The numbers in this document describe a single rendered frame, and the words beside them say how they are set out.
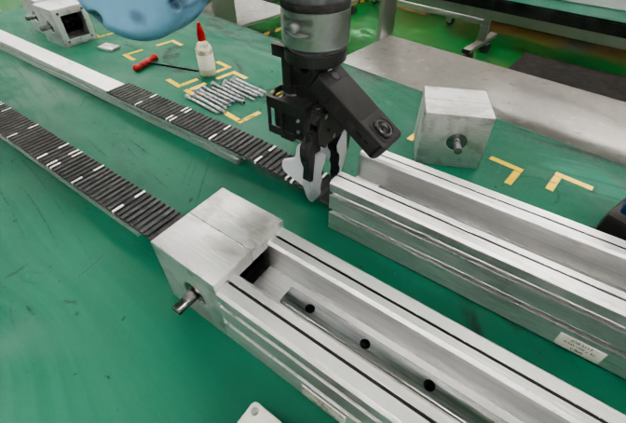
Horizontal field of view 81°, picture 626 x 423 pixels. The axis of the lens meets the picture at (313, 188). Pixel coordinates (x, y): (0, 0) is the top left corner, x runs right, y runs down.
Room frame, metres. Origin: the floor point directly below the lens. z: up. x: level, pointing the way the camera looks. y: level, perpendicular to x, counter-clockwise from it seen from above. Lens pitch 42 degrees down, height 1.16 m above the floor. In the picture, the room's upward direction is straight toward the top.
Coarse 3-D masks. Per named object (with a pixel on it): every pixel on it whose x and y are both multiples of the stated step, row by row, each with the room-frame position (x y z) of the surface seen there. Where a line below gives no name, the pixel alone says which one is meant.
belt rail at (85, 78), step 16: (0, 32) 1.03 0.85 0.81; (0, 48) 0.98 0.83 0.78; (16, 48) 0.91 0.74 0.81; (32, 48) 0.91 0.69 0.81; (32, 64) 0.88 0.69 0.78; (48, 64) 0.82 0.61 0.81; (64, 64) 0.81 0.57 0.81; (80, 64) 0.81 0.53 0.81; (64, 80) 0.79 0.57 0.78; (80, 80) 0.75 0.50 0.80; (96, 80) 0.73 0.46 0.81; (112, 80) 0.73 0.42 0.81; (112, 96) 0.68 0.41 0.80; (144, 112) 0.62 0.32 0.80; (176, 128) 0.57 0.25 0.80; (208, 144) 0.53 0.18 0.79; (240, 160) 0.49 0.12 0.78
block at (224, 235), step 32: (224, 192) 0.31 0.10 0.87; (192, 224) 0.26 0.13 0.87; (224, 224) 0.26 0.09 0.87; (256, 224) 0.26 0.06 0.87; (160, 256) 0.23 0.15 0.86; (192, 256) 0.22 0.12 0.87; (224, 256) 0.22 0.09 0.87; (256, 256) 0.23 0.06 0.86; (192, 288) 0.21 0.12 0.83; (224, 320) 0.19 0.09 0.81
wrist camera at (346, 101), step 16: (320, 80) 0.38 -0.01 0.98; (336, 80) 0.39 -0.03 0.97; (352, 80) 0.40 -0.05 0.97; (320, 96) 0.38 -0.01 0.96; (336, 96) 0.37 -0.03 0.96; (352, 96) 0.38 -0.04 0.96; (368, 96) 0.39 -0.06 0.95; (336, 112) 0.37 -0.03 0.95; (352, 112) 0.36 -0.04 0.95; (368, 112) 0.37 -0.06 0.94; (352, 128) 0.35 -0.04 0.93; (368, 128) 0.35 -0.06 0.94; (384, 128) 0.35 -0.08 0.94; (368, 144) 0.34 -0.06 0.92; (384, 144) 0.33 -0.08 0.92
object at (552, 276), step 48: (336, 192) 0.34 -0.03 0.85; (384, 192) 0.32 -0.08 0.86; (432, 192) 0.34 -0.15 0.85; (480, 192) 0.32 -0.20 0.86; (384, 240) 0.29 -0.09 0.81; (432, 240) 0.27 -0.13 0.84; (480, 240) 0.25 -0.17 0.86; (528, 240) 0.27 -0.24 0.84; (576, 240) 0.25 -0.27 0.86; (624, 240) 0.25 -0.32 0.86; (480, 288) 0.23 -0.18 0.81; (528, 288) 0.21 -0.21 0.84; (576, 288) 0.19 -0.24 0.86; (624, 288) 0.22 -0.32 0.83; (576, 336) 0.17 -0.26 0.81; (624, 336) 0.16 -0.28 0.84
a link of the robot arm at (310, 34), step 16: (288, 16) 0.39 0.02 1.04; (304, 16) 0.38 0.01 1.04; (320, 16) 0.38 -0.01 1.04; (336, 16) 0.39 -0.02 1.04; (288, 32) 0.39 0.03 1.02; (304, 32) 0.38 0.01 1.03; (320, 32) 0.38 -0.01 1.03; (336, 32) 0.39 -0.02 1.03; (304, 48) 0.38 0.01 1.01; (320, 48) 0.38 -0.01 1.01; (336, 48) 0.39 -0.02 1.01
